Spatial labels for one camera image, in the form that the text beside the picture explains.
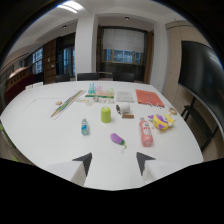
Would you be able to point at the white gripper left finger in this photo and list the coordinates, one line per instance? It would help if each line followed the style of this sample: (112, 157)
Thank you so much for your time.
(74, 170)

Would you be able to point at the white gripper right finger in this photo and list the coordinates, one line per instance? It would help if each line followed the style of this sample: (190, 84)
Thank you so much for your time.
(151, 169)

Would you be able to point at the pink drink bottle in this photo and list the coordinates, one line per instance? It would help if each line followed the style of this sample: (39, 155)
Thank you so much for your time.
(146, 133)

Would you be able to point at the small blue drink bottle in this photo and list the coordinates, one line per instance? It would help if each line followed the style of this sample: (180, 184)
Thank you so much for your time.
(85, 127)

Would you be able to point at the yellow purple plush toy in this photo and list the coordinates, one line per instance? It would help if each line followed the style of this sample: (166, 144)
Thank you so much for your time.
(161, 121)

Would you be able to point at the small brown wooden block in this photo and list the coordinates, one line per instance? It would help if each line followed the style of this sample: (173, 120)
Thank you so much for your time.
(127, 116)

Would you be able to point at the small tan round object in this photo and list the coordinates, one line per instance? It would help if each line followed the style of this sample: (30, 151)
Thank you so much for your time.
(172, 110)

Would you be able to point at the green cylindrical cup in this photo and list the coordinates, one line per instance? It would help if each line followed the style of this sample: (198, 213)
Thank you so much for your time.
(106, 115)

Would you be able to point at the black display stand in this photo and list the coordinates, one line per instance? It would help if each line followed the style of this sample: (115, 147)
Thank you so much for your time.
(197, 120)

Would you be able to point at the long colourful striped board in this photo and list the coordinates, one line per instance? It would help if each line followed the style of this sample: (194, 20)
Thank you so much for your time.
(67, 103)

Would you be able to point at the small beige biscuit piece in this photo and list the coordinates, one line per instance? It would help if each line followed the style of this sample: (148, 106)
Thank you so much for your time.
(58, 103)

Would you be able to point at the orange paper sheet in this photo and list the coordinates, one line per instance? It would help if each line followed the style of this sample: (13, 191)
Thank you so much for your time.
(148, 97)

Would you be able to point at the white printed paper sheet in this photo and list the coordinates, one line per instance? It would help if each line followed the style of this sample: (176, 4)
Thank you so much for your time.
(124, 96)

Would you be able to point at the black chair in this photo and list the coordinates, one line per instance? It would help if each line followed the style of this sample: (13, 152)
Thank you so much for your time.
(62, 78)
(87, 76)
(123, 77)

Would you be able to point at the large black display screen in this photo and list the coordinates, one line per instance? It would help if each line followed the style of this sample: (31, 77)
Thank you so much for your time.
(204, 79)

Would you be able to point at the red brown wooden counter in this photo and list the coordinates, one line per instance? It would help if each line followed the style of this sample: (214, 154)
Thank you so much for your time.
(18, 81)

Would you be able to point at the white window blind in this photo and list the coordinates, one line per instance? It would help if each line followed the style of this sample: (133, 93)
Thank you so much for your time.
(123, 40)

